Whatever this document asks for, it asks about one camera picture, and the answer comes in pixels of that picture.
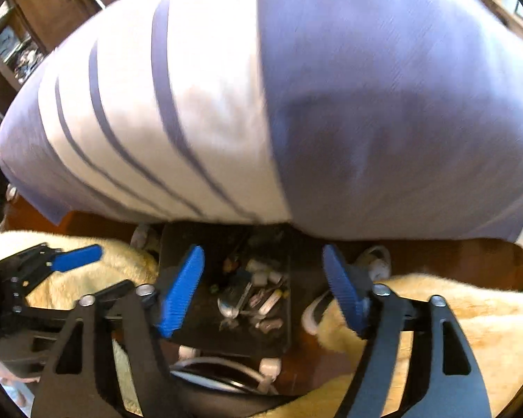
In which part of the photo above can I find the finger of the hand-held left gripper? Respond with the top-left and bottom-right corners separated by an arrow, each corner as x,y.
91,280 -> 136,312
24,245 -> 104,280

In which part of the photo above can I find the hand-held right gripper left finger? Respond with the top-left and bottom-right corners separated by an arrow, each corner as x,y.
30,245 -> 205,418

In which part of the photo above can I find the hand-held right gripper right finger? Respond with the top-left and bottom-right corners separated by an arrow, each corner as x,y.
323,244 -> 491,418

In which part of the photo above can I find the dark tray of small items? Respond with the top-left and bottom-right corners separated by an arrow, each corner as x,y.
157,222 -> 294,356

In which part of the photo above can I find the white slipper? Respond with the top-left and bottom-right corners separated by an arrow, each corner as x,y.
301,291 -> 333,336
352,246 -> 393,282
130,224 -> 158,250

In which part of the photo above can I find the black round disc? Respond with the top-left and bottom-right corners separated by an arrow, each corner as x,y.
169,356 -> 298,407

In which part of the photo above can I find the blue white striped bedspread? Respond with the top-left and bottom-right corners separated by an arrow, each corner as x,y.
0,0 -> 523,252

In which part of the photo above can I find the dark wooden wardrobe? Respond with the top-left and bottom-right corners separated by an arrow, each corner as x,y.
0,0 -> 145,96

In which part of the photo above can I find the white cable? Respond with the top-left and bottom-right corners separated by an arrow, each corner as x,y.
170,357 -> 280,395

